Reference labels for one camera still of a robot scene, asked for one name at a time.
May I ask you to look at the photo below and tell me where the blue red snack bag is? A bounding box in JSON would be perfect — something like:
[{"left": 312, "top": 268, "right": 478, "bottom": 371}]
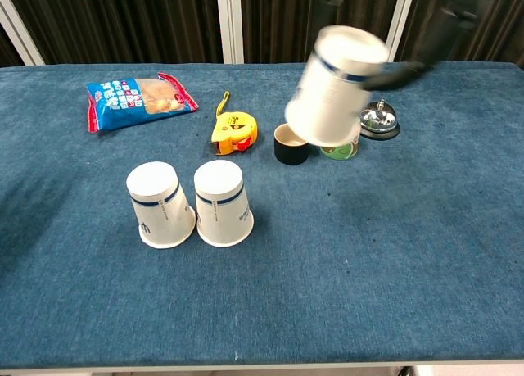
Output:
[{"left": 85, "top": 72, "right": 200, "bottom": 134}]

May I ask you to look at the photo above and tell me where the chrome desk call bell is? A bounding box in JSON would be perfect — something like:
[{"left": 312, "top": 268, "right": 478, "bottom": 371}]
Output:
[{"left": 359, "top": 98, "right": 400, "bottom": 141}]

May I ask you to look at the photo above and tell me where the white slanted frame post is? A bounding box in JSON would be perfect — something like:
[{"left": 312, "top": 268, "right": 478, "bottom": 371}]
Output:
[
  {"left": 0, "top": 0, "right": 45, "bottom": 67},
  {"left": 382, "top": 0, "right": 418, "bottom": 64}
]

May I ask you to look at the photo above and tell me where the black cup beige inside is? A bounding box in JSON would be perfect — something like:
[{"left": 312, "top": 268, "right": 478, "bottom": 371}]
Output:
[{"left": 273, "top": 122, "right": 311, "bottom": 165}]

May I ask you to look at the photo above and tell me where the green tin can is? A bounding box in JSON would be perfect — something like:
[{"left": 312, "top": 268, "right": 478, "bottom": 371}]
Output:
[{"left": 319, "top": 121, "right": 362, "bottom": 161}]

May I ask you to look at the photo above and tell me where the blue table cloth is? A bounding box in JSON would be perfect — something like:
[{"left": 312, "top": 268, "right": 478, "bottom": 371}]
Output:
[{"left": 0, "top": 61, "right": 524, "bottom": 370}]

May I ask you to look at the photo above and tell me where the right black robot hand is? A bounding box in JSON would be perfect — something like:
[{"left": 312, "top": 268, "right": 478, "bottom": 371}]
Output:
[{"left": 362, "top": 60, "right": 436, "bottom": 93}]

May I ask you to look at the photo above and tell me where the dark pleated curtain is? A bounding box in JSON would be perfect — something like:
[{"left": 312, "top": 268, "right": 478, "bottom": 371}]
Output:
[{"left": 0, "top": 0, "right": 524, "bottom": 69}]

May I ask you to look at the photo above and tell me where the yellow tape measure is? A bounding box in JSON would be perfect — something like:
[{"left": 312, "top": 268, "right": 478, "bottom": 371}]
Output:
[{"left": 210, "top": 90, "right": 260, "bottom": 156}]

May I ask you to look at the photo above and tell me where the white paper cup blue stripe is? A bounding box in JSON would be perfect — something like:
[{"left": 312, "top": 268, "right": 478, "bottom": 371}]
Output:
[
  {"left": 125, "top": 160, "right": 197, "bottom": 250},
  {"left": 283, "top": 24, "right": 391, "bottom": 147},
  {"left": 193, "top": 159, "right": 255, "bottom": 248}
]

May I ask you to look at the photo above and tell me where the white wide frame post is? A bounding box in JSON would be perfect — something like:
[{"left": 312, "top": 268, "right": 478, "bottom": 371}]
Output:
[{"left": 215, "top": 0, "right": 246, "bottom": 65}]

